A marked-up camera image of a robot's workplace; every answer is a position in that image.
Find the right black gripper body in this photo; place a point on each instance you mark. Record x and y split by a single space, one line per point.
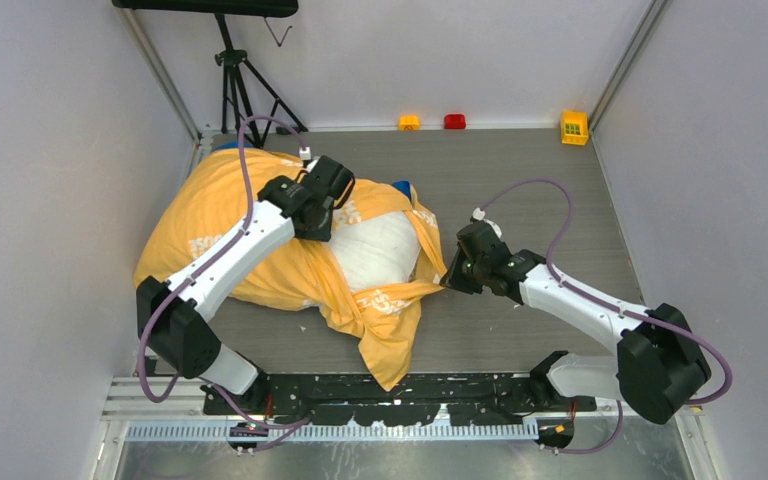
474 269

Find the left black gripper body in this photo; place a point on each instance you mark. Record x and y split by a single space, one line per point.
322 233

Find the white pillow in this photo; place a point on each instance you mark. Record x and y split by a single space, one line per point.
377 252

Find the orange pillowcase with white print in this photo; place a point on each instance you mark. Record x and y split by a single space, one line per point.
302 274

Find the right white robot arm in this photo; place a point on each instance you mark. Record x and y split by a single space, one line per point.
652 364

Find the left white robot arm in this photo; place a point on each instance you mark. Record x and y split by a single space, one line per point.
173 315

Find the blue cloth piece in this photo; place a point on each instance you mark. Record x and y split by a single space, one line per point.
404 187

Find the small yellow toy block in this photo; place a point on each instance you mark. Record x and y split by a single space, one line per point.
409 123

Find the black tripod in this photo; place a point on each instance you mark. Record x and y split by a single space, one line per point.
235 99

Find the red toy block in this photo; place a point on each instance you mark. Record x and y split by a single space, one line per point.
454 121

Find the yellow green toy block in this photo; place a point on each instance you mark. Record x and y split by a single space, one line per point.
574 128

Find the black panel on tripod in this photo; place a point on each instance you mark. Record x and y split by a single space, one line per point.
257 8

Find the white slotted cable duct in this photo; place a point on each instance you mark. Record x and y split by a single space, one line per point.
231 431

